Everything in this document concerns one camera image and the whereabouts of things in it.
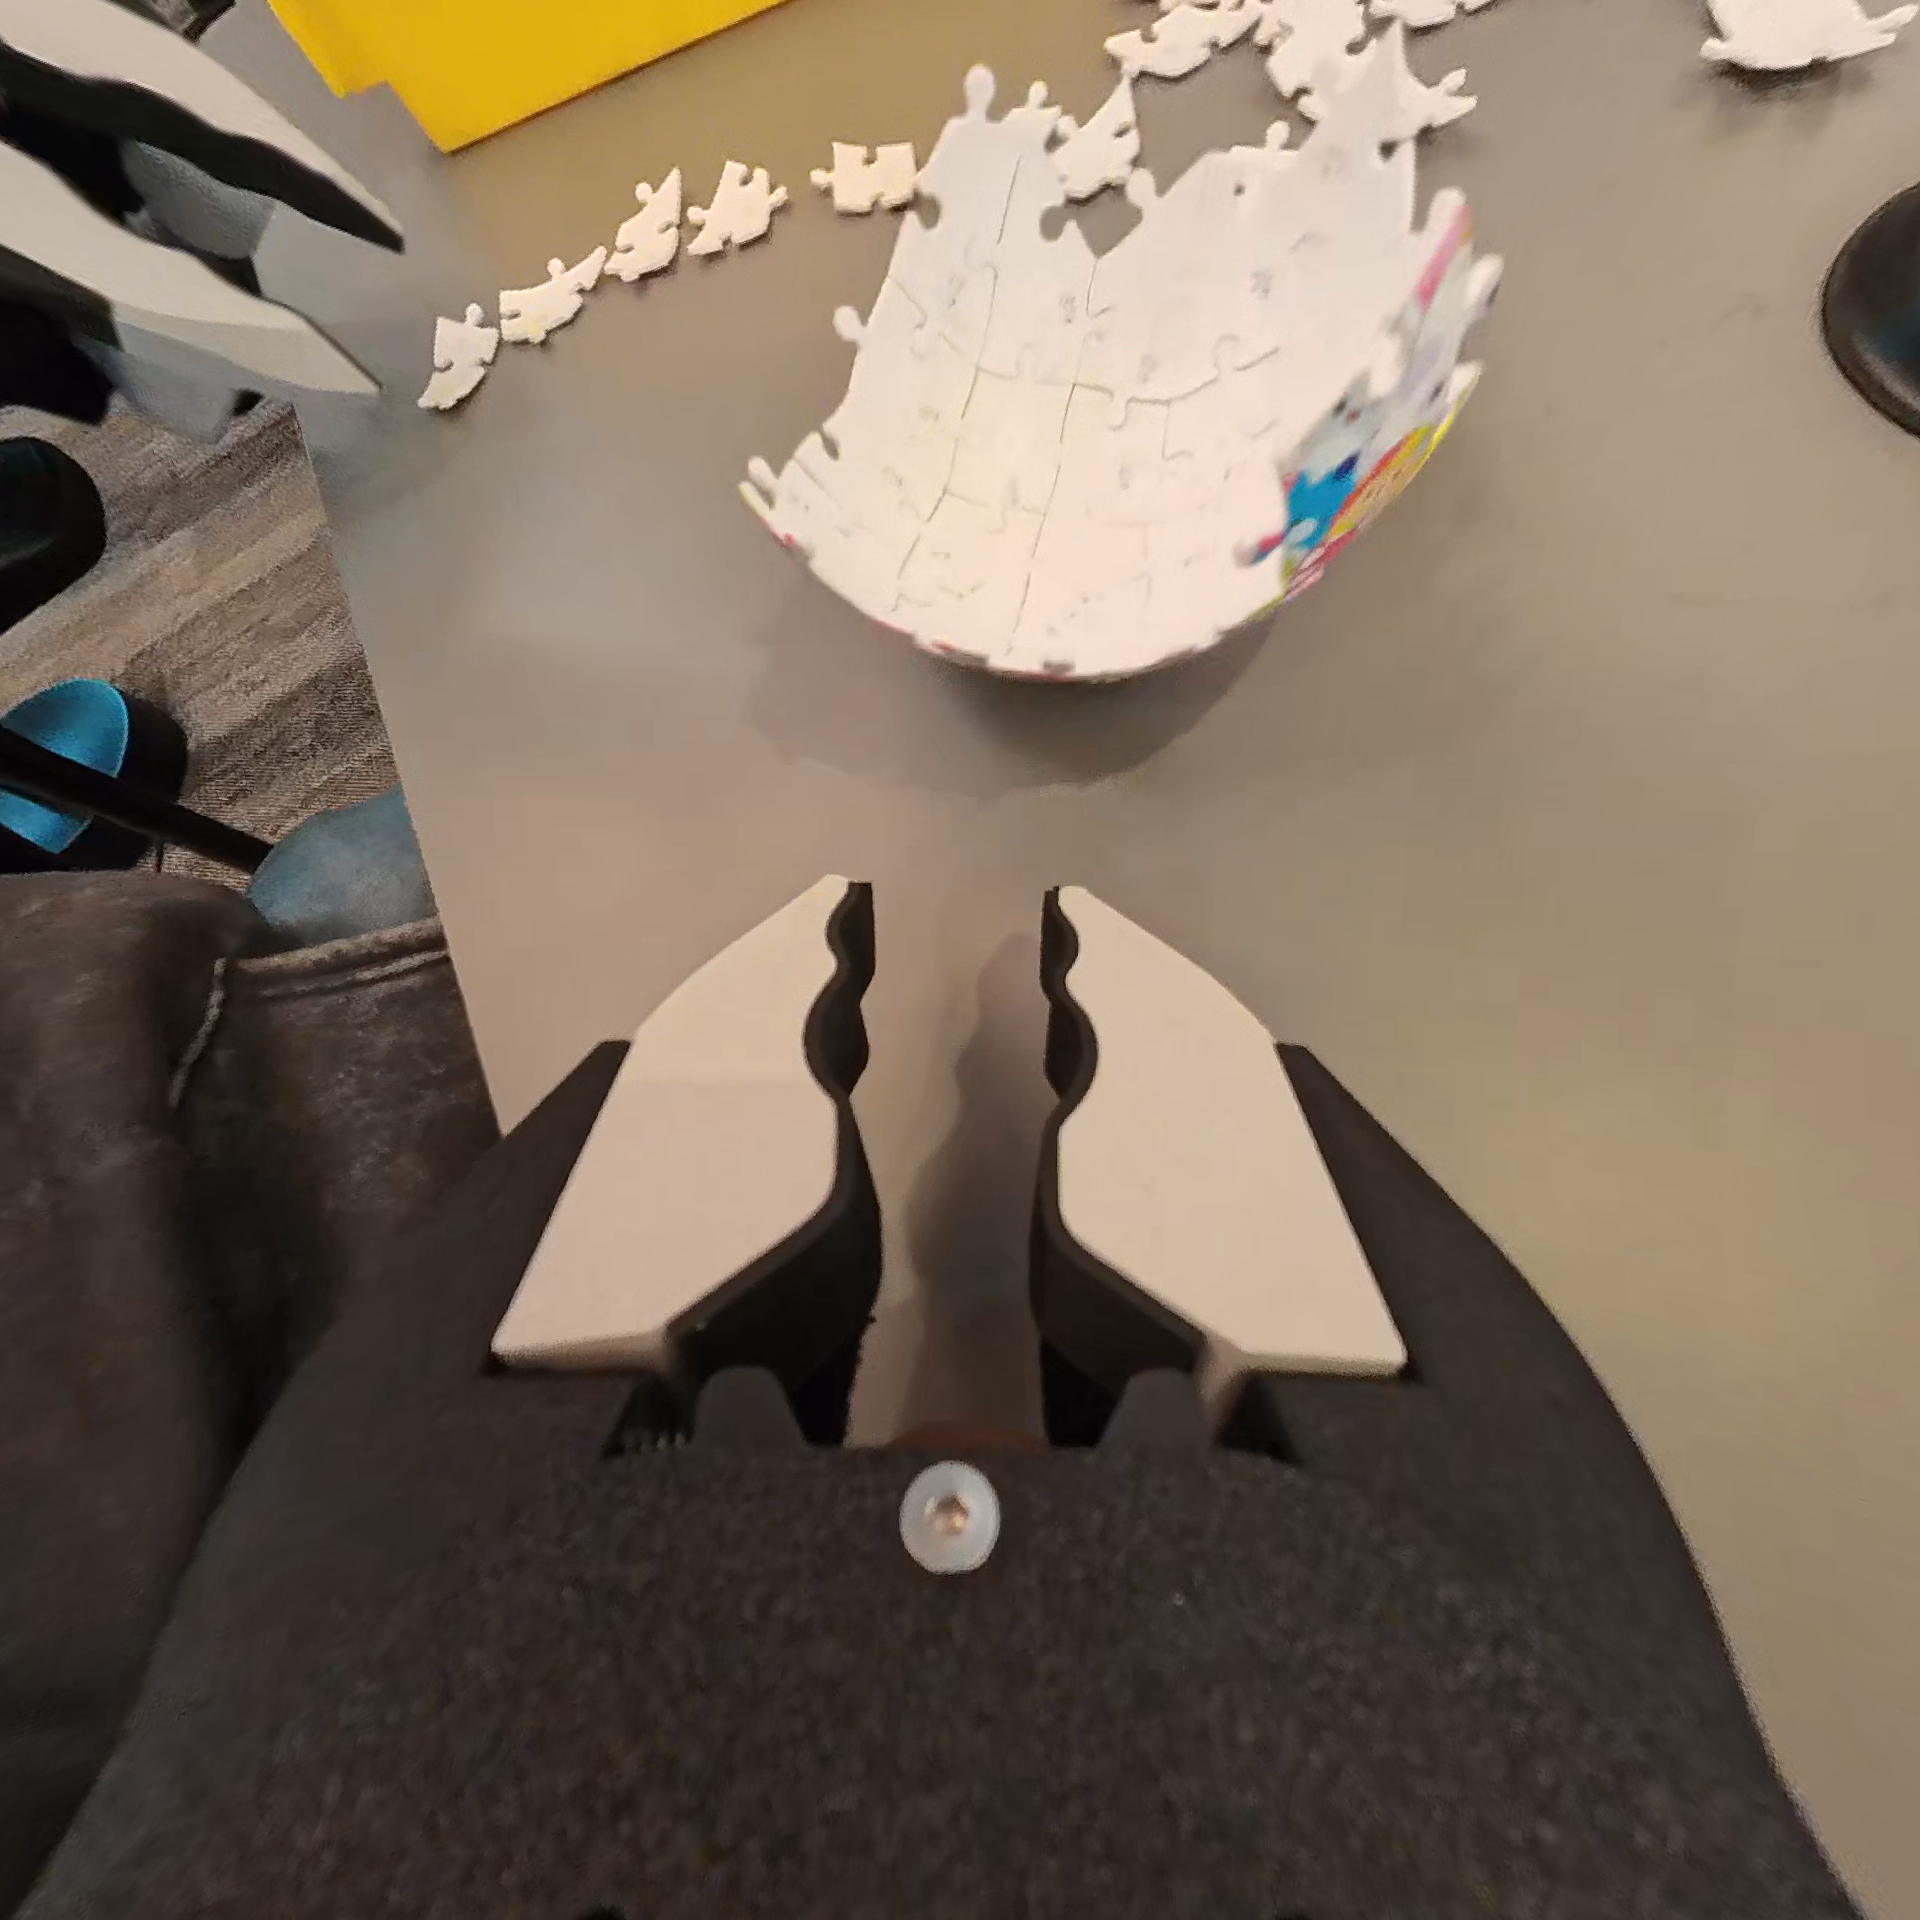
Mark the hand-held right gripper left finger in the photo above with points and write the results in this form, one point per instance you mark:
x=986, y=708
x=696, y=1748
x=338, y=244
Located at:
x=691, y=1170

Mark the partly built puzzle ball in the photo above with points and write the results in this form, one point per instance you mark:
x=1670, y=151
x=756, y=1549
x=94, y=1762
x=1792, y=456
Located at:
x=1080, y=453

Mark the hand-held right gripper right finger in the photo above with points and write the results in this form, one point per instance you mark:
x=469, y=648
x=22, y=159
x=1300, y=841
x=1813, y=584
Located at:
x=1218, y=1187

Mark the row of white puzzle pieces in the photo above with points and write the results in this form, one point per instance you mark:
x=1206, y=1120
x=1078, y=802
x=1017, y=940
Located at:
x=872, y=172

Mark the joined white puzzle strip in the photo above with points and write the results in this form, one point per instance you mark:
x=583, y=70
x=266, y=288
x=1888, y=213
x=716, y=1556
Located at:
x=1800, y=31

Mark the yellow plastic bin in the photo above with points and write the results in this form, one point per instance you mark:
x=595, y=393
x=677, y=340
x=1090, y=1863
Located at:
x=494, y=59

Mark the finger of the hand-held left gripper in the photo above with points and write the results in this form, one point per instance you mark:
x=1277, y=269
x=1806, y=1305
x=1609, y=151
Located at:
x=184, y=315
x=137, y=70

